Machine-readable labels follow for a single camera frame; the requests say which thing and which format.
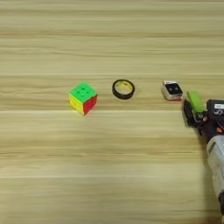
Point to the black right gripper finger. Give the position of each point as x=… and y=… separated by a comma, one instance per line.
x=189, y=113

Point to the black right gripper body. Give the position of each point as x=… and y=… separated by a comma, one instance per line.
x=211, y=125

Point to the green rectangular block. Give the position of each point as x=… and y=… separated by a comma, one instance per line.
x=195, y=101

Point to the red and white card box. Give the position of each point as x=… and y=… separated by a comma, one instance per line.
x=170, y=82

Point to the black tape roll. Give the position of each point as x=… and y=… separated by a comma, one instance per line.
x=114, y=92

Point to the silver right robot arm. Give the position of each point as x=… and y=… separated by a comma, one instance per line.
x=217, y=157

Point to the multicolour Rubik's cube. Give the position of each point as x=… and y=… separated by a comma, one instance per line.
x=83, y=99

